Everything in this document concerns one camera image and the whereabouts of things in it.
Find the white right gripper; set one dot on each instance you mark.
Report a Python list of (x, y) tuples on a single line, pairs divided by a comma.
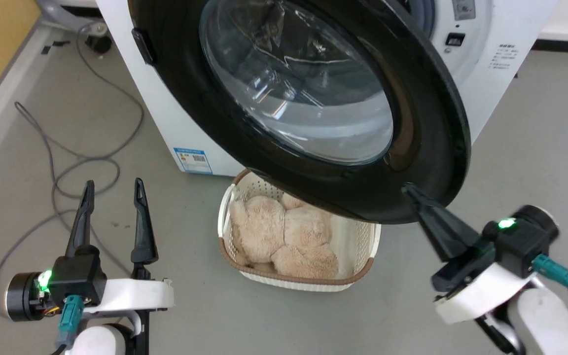
[(481, 293)]

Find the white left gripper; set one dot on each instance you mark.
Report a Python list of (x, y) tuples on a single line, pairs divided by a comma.
[(136, 295)]

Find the black round glass washer door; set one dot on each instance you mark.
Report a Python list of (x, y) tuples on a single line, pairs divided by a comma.
[(429, 128)]

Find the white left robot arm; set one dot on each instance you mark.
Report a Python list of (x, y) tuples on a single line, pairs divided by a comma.
[(96, 342)]

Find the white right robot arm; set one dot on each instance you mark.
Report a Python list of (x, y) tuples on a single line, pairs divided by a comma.
[(550, 320)]

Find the white front-load washing machine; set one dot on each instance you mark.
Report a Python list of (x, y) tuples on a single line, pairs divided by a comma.
[(165, 113)]

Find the white brown-rimmed laundry basket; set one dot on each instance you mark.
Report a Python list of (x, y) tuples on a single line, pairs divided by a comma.
[(358, 246)]

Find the blue energy label sticker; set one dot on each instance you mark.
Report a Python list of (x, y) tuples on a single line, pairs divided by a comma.
[(194, 160)]

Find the beige plush toy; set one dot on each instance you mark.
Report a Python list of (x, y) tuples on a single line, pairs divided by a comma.
[(274, 231)]

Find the black round floor fitting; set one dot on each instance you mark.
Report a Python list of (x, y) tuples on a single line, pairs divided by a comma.
[(99, 44)]

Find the black floor tape piece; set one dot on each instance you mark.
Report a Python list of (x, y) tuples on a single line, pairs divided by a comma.
[(60, 43), (46, 50)]

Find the printed text sticker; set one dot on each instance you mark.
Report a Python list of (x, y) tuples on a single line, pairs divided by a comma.
[(502, 56)]

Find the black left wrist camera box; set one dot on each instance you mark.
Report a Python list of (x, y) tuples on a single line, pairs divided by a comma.
[(77, 276)]

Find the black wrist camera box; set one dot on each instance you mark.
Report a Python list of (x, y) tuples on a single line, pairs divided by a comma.
[(77, 276), (518, 246)]

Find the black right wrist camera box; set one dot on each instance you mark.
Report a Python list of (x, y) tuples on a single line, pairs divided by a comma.
[(518, 246)]

